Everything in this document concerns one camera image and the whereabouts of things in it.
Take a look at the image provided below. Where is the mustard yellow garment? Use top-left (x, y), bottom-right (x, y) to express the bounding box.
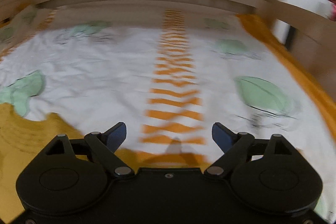
top-left (1, 103), bottom-right (210, 223)

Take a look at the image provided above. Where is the red clothes pile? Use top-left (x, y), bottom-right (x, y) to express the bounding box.
top-left (328, 0), bottom-right (336, 21)

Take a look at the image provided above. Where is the white patterned bed cover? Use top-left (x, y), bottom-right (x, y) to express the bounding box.
top-left (1, 6), bottom-right (335, 222)

